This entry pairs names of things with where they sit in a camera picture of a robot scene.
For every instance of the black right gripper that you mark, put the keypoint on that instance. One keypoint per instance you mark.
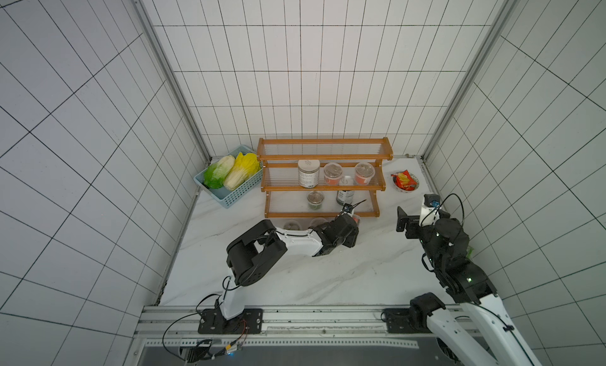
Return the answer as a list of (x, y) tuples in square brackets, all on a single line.
[(409, 222)]

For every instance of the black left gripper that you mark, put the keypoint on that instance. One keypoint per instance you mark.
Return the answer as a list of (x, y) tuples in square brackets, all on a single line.
[(351, 239)]

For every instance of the yellow label seed jar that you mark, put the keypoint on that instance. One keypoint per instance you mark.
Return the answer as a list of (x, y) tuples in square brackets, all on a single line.
[(291, 225)]

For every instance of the red label seed jar top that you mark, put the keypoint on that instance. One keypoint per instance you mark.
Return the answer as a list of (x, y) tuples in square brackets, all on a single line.
[(318, 223)]

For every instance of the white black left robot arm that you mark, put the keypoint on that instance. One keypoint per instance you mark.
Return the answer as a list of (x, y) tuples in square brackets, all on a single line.
[(253, 254)]

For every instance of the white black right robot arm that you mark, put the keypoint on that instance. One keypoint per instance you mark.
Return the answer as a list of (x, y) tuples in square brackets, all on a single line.
[(472, 290)]

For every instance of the green label seed jar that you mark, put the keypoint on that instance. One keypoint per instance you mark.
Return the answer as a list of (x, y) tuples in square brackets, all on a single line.
[(315, 200)]

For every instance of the red seed jar right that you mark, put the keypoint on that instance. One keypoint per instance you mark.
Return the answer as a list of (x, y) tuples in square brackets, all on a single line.
[(364, 173)]

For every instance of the red seed jar middle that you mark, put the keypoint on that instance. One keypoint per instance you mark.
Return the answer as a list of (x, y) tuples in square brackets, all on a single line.
[(333, 173)]

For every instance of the wooden three-tier shelf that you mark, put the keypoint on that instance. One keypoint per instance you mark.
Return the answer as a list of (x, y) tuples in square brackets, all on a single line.
[(285, 198)]

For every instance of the large white labelled jar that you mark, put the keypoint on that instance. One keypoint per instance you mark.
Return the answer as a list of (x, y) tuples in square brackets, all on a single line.
[(308, 173)]

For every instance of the red snack packet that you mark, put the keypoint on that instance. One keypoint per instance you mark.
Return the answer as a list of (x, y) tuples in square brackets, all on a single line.
[(405, 180)]

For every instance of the green snack bag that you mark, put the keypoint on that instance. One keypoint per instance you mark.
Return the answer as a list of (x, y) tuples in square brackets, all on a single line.
[(469, 252)]

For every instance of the yellow napa cabbage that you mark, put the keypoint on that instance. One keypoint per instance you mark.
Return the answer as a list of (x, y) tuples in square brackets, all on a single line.
[(246, 166)]

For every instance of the light blue plastic basket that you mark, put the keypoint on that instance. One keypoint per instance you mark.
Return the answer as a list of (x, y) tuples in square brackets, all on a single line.
[(225, 197)]

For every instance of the green napa cabbage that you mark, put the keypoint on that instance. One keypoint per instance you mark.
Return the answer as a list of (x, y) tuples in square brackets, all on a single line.
[(217, 173)]

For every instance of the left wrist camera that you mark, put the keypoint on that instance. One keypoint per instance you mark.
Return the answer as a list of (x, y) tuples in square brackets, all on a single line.
[(348, 209)]

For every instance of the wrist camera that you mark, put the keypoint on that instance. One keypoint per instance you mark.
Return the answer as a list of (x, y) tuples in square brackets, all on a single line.
[(432, 205), (348, 209)]

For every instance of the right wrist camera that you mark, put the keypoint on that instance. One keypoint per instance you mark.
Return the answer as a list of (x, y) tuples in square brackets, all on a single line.
[(432, 205)]

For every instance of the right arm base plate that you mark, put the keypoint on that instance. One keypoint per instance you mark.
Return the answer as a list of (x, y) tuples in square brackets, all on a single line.
[(404, 321)]

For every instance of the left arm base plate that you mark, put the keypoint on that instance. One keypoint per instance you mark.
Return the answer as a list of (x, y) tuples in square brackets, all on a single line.
[(213, 322)]

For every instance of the aluminium mounting rail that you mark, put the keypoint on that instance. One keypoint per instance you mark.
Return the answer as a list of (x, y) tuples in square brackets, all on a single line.
[(180, 322)]

